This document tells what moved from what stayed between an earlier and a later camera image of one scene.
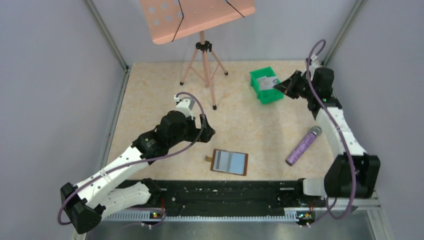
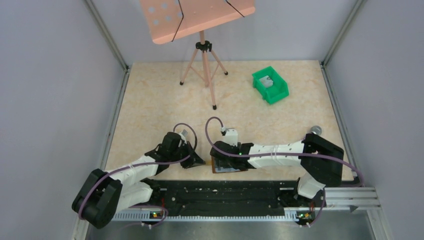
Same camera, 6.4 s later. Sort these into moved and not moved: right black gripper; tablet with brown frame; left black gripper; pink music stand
Moved: right black gripper; left black gripper
Not moved: tablet with brown frame; pink music stand
